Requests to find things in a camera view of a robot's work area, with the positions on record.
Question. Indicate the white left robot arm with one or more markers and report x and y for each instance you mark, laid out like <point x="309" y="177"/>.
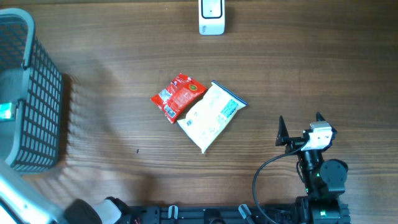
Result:
<point x="21" y="204"/>

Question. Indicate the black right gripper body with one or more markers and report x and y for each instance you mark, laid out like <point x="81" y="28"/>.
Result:
<point x="295" y="143"/>

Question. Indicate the yellow snack bag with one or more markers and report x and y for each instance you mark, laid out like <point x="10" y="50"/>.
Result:
<point x="207" y="118"/>

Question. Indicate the white barcode scanner box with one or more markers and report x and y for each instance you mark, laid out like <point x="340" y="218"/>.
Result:
<point x="211" y="17"/>

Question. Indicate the grey plastic shopping basket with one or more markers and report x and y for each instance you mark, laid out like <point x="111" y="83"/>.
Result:
<point x="31" y="97"/>

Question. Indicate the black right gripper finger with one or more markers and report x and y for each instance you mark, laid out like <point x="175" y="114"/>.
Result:
<point x="282" y="134"/>
<point x="319" y="117"/>

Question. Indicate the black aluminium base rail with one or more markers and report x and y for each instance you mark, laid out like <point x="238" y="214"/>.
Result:
<point x="270" y="213"/>

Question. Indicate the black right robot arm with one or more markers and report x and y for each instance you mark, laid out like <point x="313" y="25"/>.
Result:
<point x="324" y="180"/>

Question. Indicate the red snack packet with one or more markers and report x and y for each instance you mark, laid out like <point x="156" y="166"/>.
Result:
<point x="173" y="99"/>

